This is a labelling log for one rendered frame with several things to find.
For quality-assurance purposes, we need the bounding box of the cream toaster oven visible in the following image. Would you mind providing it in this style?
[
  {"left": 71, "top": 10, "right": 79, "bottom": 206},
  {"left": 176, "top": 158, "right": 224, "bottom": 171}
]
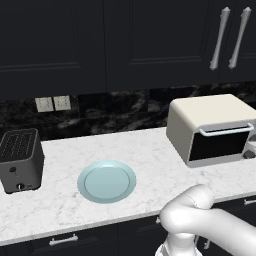
[{"left": 165, "top": 93, "right": 256, "bottom": 168}]

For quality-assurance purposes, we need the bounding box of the toaster oven glass door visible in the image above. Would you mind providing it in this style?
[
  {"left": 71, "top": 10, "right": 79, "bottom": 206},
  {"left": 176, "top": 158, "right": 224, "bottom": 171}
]
[{"left": 188, "top": 129, "right": 252, "bottom": 162}]

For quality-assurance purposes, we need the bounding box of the black upper cupboard door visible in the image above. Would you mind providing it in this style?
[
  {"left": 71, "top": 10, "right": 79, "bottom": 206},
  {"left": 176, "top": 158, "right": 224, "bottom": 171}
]
[
  {"left": 217, "top": 0, "right": 256, "bottom": 84},
  {"left": 0, "top": 0, "right": 108, "bottom": 101},
  {"left": 103, "top": 0, "right": 231, "bottom": 93}
]

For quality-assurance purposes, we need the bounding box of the black two-slot toaster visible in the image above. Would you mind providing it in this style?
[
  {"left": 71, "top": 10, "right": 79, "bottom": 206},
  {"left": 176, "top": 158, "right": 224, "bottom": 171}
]
[{"left": 0, "top": 128, "right": 46, "bottom": 195}]

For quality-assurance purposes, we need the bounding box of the dark toaster oven knob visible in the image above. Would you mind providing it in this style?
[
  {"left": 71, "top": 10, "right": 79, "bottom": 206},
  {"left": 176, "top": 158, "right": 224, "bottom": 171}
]
[{"left": 243, "top": 149, "right": 256, "bottom": 160}]

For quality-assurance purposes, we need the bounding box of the light blue plate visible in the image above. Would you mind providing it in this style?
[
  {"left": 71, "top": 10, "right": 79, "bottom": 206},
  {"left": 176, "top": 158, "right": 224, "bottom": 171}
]
[{"left": 77, "top": 160, "right": 137, "bottom": 204}]

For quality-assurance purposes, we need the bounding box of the black drawer front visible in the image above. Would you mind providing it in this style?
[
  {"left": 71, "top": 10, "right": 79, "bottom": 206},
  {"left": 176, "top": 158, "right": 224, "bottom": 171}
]
[
  {"left": 28, "top": 223, "right": 119, "bottom": 256},
  {"left": 117, "top": 214, "right": 169, "bottom": 256},
  {"left": 213, "top": 195, "right": 256, "bottom": 228}
]

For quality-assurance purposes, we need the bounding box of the white wall outlet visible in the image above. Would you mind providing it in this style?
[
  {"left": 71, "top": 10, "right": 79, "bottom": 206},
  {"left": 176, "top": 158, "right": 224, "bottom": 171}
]
[
  {"left": 35, "top": 96, "right": 55, "bottom": 114},
  {"left": 53, "top": 95, "right": 72, "bottom": 112}
]

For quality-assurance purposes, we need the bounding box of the toaster oven door handle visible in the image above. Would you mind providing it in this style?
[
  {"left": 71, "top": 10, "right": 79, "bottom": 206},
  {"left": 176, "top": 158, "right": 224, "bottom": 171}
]
[{"left": 198, "top": 122, "right": 255, "bottom": 138}]

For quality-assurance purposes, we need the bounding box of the silver cupboard handle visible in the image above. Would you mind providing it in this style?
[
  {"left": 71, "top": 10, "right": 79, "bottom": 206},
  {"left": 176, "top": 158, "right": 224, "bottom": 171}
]
[
  {"left": 228, "top": 6, "right": 252, "bottom": 70},
  {"left": 209, "top": 6, "right": 231, "bottom": 71}
]

